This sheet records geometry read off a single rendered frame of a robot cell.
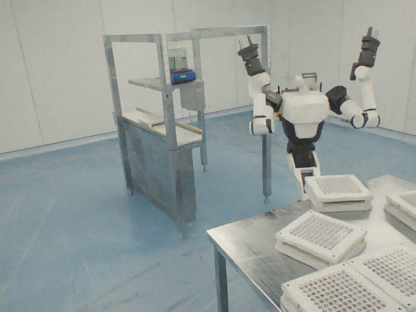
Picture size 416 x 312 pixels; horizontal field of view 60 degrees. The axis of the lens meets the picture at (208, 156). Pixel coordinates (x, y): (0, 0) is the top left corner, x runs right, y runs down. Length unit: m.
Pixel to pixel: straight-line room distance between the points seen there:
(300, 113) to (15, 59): 4.47
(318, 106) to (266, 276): 1.21
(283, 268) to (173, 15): 5.50
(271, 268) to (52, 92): 5.00
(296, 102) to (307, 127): 0.17
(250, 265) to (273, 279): 0.11
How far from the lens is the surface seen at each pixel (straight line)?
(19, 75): 5.88
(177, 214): 2.99
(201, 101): 2.90
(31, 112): 5.96
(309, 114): 2.24
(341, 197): 1.72
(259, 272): 1.35
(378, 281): 1.26
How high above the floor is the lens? 1.69
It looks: 20 degrees down
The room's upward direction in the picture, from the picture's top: 4 degrees counter-clockwise
